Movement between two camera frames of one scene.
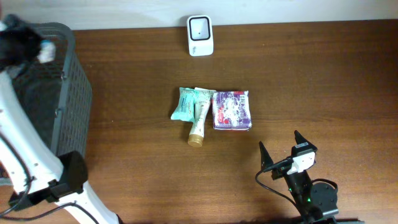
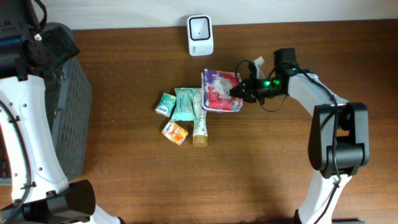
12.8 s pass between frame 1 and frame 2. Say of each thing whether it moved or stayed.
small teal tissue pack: moved
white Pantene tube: moved
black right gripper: moved
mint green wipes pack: stayed
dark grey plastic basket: stayed
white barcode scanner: stayed
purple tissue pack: moved
